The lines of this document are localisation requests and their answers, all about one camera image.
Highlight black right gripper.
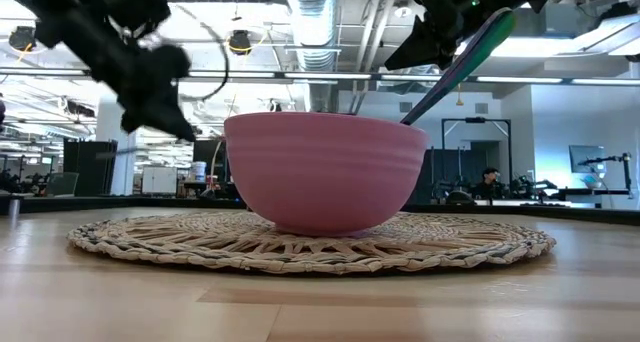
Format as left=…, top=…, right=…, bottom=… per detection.
left=384, top=0, right=507, bottom=71

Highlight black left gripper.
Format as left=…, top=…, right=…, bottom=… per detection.
left=87, top=33, right=198, bottom=143

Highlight iridescent purple teal spoon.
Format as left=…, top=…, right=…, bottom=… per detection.
left=399, top=7, right=518, bottom=127

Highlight pink plastic bowl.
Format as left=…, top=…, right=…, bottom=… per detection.
left=223, top=111, right=431, bottom=238

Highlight white cabinet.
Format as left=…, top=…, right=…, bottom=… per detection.
left=141, top=166, right=179, bottom=196

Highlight white bucket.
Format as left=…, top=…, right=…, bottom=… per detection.
left=189, top=160, right=208, bottom=184

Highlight black cabinet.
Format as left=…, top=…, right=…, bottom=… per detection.
left=63, top=138, right=119, bottom=198

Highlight round woven straw placemat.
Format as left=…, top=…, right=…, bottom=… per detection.
left=66, top=209, right=558, bottom=276

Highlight person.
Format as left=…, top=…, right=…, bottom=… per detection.
left=472, top=166, right=504, bottom=201

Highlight black stand frame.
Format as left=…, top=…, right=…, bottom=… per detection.
left=440, top=116, right=513, bottom=183

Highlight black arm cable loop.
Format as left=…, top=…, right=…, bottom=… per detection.
left=172, top=4, right=231, bottom=104

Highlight black ceiling camera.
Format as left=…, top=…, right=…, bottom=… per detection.
left=227, top=29, right=253, bottom=56
left=7, top=25, right=37, bottom=52

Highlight silver ceiling air duct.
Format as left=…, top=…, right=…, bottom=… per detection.
left=284, top=0, right=346, bottom=113

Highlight wall monitor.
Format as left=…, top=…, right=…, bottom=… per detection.
left=568, top=144, right=607, bottom=176

